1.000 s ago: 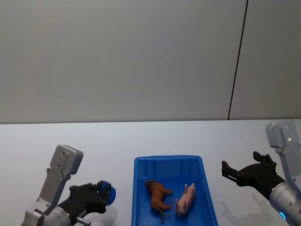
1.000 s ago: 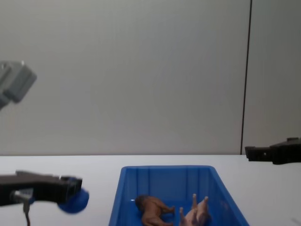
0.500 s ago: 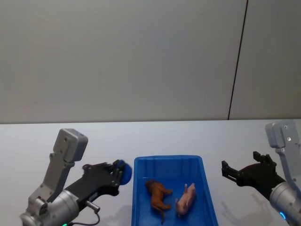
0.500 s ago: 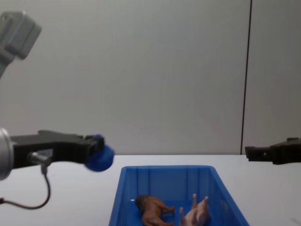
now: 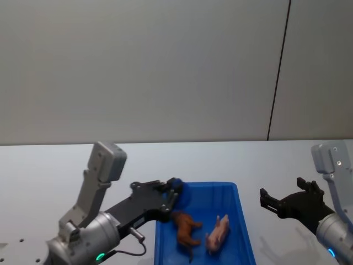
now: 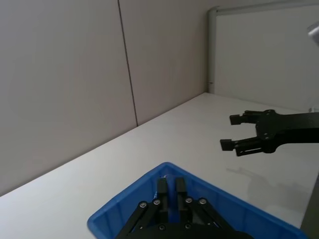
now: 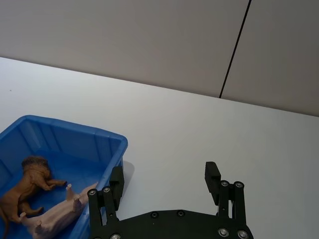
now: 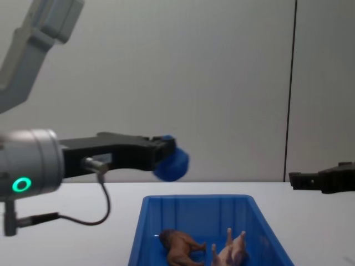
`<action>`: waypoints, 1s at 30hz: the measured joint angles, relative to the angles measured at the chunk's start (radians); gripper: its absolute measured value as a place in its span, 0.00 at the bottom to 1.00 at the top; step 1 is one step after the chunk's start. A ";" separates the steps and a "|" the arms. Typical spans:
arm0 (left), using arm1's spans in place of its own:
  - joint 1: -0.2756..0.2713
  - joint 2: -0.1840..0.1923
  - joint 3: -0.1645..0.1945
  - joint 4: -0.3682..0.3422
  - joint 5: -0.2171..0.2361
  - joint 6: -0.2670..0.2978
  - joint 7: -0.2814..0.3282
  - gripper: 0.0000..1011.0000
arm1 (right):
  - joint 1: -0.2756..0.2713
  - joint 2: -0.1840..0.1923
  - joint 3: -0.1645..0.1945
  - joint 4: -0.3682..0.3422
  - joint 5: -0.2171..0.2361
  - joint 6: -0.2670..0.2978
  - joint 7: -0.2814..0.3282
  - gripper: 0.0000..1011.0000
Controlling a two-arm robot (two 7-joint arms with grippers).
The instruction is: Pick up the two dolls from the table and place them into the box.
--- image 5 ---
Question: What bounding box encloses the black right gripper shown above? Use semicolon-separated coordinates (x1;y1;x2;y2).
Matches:
259;177;336;236

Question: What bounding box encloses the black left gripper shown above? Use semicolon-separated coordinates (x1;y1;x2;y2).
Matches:
104;178;183;239

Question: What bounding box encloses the dark blue toy figure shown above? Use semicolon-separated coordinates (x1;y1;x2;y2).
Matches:
167;177;194;211

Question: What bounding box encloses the brown toy horse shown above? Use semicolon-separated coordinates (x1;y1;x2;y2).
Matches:
172;210;204;263

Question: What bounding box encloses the blue plastic bin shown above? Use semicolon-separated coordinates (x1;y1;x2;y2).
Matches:
153;181;258;265

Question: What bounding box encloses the pink toy pig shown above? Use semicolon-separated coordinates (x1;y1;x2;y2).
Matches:
205;214;231;256

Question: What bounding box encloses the thin dark gripper cable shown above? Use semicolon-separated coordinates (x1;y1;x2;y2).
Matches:
103;226;147;260

